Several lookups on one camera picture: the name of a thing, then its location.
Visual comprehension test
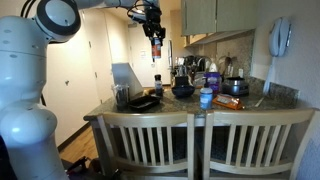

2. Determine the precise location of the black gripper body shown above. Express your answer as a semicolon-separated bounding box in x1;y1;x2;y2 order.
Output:
142;6;167;39

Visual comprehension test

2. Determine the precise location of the red-labelled spice bottle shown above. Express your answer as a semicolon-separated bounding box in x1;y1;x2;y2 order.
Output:
151;37;163;63

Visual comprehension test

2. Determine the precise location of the dark pepper shaker bottle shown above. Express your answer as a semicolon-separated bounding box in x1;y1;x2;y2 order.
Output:
153;74;164;98

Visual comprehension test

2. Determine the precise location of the clear plastic cup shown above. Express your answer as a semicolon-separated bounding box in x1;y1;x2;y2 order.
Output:
113;83;131;111

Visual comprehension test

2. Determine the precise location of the blue-labelled white bottle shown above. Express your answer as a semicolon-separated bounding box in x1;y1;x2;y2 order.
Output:
199;82;214;111

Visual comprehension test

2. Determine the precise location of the white entry door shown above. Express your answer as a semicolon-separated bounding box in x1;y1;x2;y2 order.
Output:
129;23;171;88

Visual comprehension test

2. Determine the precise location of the curved metal faucet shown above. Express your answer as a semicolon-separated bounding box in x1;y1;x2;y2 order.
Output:
196;56;213;73

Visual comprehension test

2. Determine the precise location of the dark blue bowl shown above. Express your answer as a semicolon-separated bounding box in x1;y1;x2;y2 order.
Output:
171;75;196;99

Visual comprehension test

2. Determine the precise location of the black plastic tray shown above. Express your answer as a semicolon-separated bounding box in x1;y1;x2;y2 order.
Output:
128;94;162;113

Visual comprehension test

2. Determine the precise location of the purple-lidded clear jar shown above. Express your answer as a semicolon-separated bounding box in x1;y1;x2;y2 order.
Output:
203;71;223;96

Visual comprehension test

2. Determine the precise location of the black metal cooking pot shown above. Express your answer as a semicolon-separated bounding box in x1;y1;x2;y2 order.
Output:
221;76;250;98

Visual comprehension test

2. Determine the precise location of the orange snack packet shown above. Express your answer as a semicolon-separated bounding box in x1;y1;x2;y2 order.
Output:
211;93;245;111

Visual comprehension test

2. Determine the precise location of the wooden slat-back chair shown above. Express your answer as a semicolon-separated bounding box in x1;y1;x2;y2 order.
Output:
96;111;196;180
202;108;320;180

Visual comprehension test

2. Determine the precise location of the black red floor equipment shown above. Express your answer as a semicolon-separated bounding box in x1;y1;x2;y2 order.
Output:
66;156;99;180

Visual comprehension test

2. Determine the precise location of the pale upper wall cabinet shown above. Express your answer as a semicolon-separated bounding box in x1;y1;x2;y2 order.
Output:
180;0;258;46

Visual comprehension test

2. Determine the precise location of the white wall phone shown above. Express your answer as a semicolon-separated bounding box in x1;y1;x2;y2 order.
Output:
262;16;293;97

